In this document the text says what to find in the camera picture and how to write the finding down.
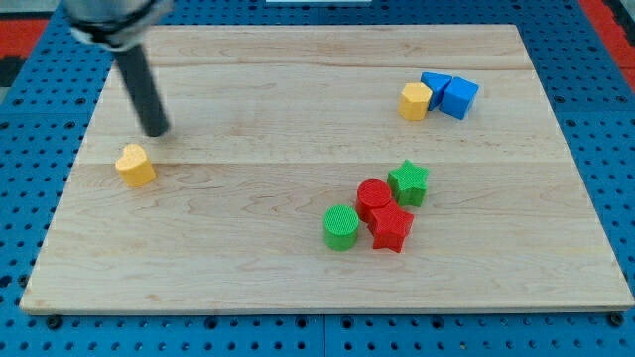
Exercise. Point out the blue cube block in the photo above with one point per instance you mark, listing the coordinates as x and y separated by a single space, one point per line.
458 97

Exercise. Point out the light wooden board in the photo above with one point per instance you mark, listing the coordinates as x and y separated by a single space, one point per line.
272 126

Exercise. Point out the yellow hexagon block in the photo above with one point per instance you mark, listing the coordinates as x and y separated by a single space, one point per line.
414 101

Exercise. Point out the yellow heart block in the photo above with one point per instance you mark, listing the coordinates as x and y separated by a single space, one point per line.
134 166

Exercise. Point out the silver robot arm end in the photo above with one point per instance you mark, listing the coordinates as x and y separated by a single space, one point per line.
117 25

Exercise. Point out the green star block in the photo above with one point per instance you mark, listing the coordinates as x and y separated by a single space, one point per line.
408 184

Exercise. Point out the red cylinder block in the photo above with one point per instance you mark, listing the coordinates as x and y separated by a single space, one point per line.
371 194

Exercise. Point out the blue triangle block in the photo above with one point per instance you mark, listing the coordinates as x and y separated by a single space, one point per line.
437 83

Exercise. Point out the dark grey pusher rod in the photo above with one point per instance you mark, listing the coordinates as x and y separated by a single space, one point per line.
139 81

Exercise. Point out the green cylinder block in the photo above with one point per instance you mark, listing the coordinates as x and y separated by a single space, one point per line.
340 227

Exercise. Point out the red star block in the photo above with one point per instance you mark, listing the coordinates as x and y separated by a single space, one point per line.
390 225

